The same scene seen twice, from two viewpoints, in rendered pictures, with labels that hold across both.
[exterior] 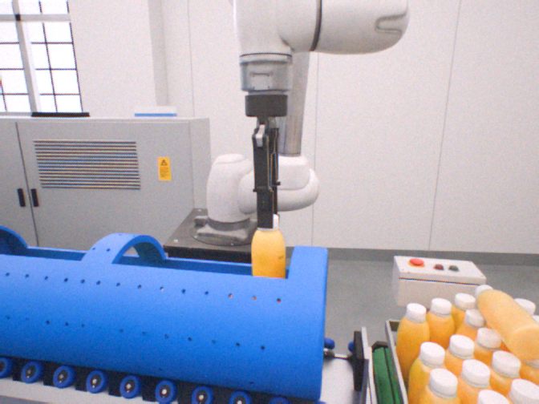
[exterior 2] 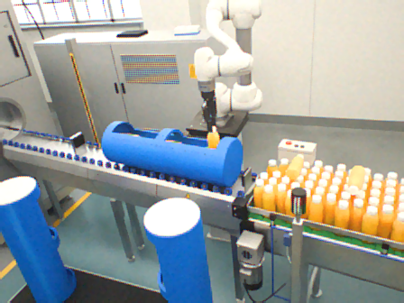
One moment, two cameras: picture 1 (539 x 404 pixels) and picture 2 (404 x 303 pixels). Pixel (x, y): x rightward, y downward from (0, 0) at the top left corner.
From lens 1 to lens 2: 1.32 m
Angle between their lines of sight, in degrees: 24
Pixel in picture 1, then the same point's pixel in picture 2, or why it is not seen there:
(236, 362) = (200, 172)
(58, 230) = (136, 106)
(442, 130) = not seen: outside the picture
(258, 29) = (200, 75)
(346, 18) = (227, 70)
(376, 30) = (238, 72)
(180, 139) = not seen: hidden behind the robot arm
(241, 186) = (220, 101)
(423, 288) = (288, 153)
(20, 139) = (113, 54)
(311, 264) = (224, 144)
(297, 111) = not seen: hidden behind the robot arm
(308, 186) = (254, 100)
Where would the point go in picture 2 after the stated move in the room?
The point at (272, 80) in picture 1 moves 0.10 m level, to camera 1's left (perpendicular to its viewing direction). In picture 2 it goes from (206, 88) to (188, 88)
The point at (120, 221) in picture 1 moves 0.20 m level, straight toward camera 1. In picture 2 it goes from (169, 103) to (170, 110)
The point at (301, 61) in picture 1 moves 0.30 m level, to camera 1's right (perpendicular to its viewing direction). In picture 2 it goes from (245, 41) to (296, 39)
